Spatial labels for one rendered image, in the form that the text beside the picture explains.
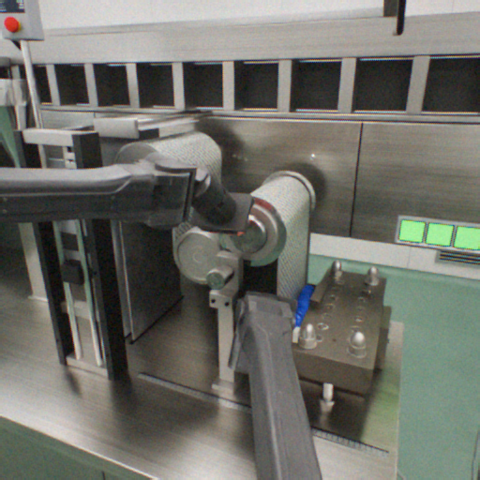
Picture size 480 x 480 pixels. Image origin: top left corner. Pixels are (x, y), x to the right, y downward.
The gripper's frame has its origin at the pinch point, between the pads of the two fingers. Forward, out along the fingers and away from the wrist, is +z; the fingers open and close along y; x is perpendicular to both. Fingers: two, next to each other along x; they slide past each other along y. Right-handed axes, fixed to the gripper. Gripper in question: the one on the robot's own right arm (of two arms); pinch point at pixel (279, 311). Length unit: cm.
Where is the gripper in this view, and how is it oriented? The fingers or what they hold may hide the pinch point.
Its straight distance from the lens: 85.8
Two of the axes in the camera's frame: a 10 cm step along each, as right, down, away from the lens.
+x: 1.9, -9.7, 1.2
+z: 3.3, 1.8, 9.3
